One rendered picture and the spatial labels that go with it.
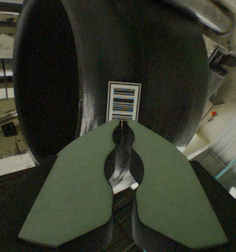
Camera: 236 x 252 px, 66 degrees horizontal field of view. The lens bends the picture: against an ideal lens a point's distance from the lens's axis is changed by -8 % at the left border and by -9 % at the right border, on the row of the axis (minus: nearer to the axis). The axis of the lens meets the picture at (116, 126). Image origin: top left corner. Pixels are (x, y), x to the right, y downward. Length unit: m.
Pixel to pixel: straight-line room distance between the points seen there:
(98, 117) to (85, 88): 0.04
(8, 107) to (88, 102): 0.70
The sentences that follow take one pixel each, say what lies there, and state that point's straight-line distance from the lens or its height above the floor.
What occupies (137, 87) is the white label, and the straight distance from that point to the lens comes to 0.25.
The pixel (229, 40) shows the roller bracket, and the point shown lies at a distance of 0.53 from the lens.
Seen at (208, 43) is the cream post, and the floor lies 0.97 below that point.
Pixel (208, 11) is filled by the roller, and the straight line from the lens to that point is 0.41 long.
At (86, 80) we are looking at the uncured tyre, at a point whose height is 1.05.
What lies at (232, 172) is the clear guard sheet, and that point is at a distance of 0.92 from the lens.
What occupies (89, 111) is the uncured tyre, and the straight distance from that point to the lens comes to 0.28.
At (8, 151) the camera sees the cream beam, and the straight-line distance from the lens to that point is 0.92.
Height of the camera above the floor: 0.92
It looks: 37 degrees up
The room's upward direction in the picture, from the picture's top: 153 degrees counter-clockwise
